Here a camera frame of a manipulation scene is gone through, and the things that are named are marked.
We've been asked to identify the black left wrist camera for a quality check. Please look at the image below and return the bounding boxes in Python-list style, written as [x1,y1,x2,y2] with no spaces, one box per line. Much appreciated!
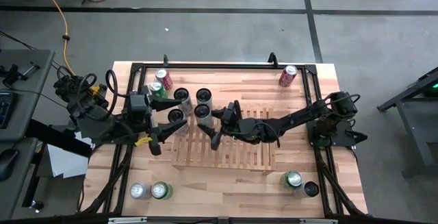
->
[128,92,149,114]

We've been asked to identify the black box with green light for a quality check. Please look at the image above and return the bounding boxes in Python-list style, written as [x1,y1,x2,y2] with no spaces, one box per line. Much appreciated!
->
[422,75,438,98]

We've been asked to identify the black aluminium table frame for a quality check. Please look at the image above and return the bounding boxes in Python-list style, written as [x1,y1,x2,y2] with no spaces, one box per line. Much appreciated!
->
[80,61,367,218]

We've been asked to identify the white paper sheets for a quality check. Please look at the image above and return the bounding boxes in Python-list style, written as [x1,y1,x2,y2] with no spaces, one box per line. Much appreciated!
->
[46,131,95,180]

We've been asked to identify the black computer mouse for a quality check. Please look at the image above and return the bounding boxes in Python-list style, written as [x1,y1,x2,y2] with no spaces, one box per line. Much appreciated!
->
[0,148,20,182]

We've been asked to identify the black keyboard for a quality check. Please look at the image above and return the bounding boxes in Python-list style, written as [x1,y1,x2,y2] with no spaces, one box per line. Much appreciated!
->
[0,92,18,129]

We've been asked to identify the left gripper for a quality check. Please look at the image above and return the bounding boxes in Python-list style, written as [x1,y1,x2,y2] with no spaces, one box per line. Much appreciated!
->
[129,95,189,157]

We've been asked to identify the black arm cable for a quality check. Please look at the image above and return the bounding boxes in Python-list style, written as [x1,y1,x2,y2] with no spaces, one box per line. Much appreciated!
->
[258,120,282,149]

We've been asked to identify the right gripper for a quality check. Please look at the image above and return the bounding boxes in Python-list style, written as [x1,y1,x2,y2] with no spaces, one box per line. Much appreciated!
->
[197,108,254,151]

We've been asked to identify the wooden slatted shelf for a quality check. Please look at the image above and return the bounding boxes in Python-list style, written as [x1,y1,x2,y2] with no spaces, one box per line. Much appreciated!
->
[170,106,277,175]

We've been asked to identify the silver soda can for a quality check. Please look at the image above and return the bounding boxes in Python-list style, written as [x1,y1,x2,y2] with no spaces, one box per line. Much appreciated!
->
[129,182,151,200]

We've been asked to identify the yellow cable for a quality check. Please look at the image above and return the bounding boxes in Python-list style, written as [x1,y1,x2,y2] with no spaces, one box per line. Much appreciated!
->
[33,0,103,97]

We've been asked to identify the dark metal cart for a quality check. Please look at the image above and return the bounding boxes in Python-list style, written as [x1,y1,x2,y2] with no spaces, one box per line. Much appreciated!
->
[376,65,438,179]

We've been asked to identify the grey desk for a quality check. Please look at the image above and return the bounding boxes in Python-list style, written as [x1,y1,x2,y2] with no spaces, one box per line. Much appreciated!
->
[0,138,39,220]
[0,48,55,142]

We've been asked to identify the tall white beverage can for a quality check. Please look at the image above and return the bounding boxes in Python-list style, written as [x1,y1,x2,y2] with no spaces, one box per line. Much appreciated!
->
[166,108,190,136]
[193,103,215,129]
[173,87,194,116]
[293,180,320,199]
[195,86,214,107]

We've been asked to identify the red soda can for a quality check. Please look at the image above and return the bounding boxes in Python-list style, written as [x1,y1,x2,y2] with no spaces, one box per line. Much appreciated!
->
[155,67,175,91]
[278,64,298,88]

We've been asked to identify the green Sprite can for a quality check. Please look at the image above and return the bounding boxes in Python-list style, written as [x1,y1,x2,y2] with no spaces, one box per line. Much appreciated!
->
[149,80,168,100]
[151,181,174,200]
[281,170,304,189]

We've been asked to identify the black desk clamp tool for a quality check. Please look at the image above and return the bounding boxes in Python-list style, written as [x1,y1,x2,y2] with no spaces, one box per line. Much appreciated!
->
[0,62,40,85]

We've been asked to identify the yellow cable tag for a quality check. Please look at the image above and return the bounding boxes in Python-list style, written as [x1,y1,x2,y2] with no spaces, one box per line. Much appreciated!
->
[135,136,153,147]

